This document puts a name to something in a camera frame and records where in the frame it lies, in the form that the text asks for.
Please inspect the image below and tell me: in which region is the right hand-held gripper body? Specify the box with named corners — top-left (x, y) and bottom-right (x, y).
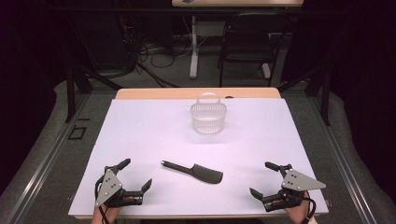
top-left (262, 169), bottom-right (327, 213)

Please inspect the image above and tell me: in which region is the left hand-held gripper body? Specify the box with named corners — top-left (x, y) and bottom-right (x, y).
top-left (93, 166), bottom-right (146, 209)

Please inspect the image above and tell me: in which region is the dark brown comb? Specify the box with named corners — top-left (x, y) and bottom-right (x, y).
top-left (161, 160), bottom-right (224, 185)

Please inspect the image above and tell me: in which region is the clear plastic basket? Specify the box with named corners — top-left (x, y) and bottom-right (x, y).
top-left (190, 91), bottom-right (228, 135)

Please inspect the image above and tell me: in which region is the person's left hand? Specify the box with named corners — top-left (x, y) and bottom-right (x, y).
top-left (91, 195), bottom-right (138, 224)

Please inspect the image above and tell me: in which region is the person's right hand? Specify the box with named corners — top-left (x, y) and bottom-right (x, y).
top-left (274, 190), bottom-right (313, 224)

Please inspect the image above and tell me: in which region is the white table mat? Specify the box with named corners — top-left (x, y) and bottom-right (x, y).
top-left (68, 97), bottom-right (330, 217)

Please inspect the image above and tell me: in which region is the wooden table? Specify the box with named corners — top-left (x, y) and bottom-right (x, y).
top-left (68, 87), bottom-right (331, 220)

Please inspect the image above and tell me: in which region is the black metal stand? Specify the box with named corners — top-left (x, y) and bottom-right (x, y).
top-left (276, 65), bottom-right (332, 127)
top-left (64, 60), bottom-right (123, 124)

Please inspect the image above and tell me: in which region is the black folding chair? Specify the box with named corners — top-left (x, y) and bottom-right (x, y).
top-left (218, 12), bottom-right (292, 89)

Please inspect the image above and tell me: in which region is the light wooden desk top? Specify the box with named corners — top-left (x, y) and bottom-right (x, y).
top-left (171, 0), bottom-right (304, 8)

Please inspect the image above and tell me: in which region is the bundle of floor cables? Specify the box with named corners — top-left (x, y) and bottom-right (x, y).
top-left (124, 18), bottom-right (191, 89)

